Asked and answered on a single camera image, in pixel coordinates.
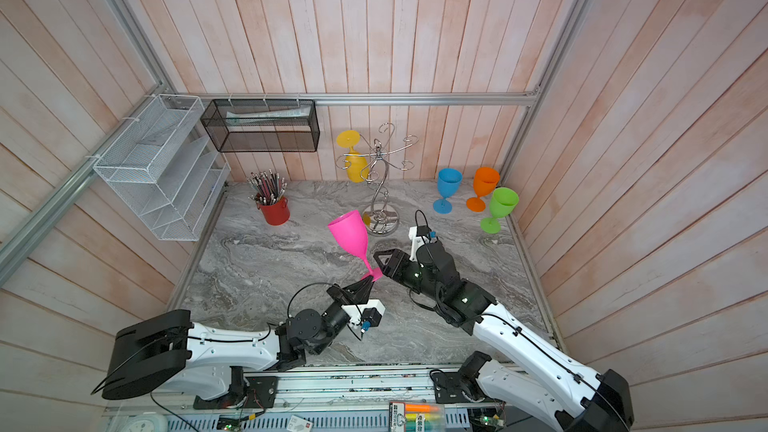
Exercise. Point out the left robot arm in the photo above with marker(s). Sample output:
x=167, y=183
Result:
x=171, y=352

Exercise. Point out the black mesh wall basket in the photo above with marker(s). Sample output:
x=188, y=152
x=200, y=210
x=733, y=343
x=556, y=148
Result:
x=262, y=125

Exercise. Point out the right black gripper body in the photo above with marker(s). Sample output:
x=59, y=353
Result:
x=409, y=273

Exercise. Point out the green wine glass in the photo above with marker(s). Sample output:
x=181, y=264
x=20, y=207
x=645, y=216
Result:
x=502, y=203

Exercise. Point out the yellow wine glass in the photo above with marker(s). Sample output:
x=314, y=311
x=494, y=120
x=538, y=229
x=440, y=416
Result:
x=352, y=162

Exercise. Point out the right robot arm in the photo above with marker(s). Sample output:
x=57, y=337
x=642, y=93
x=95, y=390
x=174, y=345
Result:
x=549, y=385

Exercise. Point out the red pencil cup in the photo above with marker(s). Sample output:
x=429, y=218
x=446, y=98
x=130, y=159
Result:
x=276, y=214

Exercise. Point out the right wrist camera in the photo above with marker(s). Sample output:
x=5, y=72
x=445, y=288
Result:
x=417, y=240

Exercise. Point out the pink wine glass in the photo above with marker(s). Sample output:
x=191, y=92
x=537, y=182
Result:
x=351, y=234

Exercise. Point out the highlighter marker box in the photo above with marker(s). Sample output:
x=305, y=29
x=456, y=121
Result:
x=416, y=417

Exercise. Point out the blue wine glass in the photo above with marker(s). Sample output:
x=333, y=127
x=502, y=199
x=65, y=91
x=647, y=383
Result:
x=448, y=183

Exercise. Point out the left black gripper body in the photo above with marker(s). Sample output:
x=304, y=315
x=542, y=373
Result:
x=338, y=294

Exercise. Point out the orange wine glass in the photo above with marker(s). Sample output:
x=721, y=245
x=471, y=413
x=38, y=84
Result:
x=484, y=183

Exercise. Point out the white mesh wall shelf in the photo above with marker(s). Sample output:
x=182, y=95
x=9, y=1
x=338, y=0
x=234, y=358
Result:
x=169, y=178

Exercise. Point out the chrome wine glass rack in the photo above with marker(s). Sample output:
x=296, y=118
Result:
x=379, y=216

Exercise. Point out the bundle of pencils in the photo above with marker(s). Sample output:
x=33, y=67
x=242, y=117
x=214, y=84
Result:
x=269, y=187

